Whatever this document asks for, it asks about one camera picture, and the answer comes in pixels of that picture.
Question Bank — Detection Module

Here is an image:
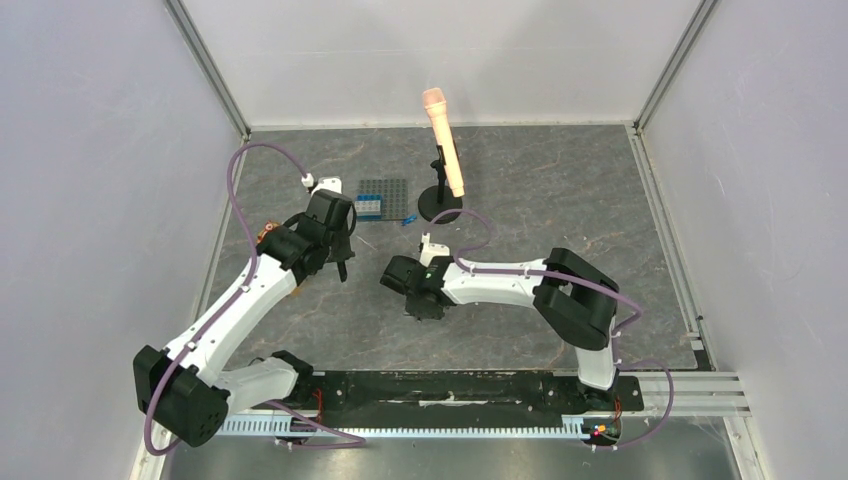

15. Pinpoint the blue grey toy brick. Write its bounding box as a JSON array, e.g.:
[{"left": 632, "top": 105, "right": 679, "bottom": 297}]
[{"left": 354, "top": 194, "right": 383, "bottom": 221}]

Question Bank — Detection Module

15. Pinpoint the grey brick baseplate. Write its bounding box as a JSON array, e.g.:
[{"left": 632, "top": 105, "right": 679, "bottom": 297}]
[{"left": 356, "top": 179, "right": 409, "bottom": 221}]

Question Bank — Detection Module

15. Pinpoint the red owl toy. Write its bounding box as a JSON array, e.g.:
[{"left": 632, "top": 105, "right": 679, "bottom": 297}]
[{"left": 258, "top": 221, "right": 279, "bottom": 241}]

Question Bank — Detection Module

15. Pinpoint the black microphone stand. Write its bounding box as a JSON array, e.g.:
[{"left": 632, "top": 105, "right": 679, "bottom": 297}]
[{"left": 417, "top": 145, "right": 463, "bottom": 224}]

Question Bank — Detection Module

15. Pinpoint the pink toy microphone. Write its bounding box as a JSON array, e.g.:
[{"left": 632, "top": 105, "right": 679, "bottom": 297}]
[{"left": 422, "top": 87, "right": 465, "bottom": 198}]

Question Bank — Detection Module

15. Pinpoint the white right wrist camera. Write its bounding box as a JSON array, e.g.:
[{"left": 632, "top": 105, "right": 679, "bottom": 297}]
[{"left": 419, "top": 233, "right": 451, "bottom": 267}]

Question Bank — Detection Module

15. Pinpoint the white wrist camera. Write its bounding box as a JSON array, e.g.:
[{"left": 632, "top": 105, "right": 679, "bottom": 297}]
[
  {"left": 419, "top": 233, "right": 451, "bottom": 267},
  {"left": 301, "top": 173, "right": 343, "bottom": 195}
]

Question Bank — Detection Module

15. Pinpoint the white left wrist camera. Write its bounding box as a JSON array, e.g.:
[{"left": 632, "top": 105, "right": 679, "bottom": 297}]
[{"left": 301, "top": 173, "right": 343, "bottom": 195}]

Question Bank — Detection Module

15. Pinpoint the black mounting base plate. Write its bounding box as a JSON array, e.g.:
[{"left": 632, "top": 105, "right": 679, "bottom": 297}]
[{"left": 283, "top": 370, "right": 644, "bottom": 429}]

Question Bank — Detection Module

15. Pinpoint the white slotted cable duct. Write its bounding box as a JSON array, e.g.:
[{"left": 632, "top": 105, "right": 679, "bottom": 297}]
[{"left": 216, "top": 412, "right": 591, "bottom": 440}]

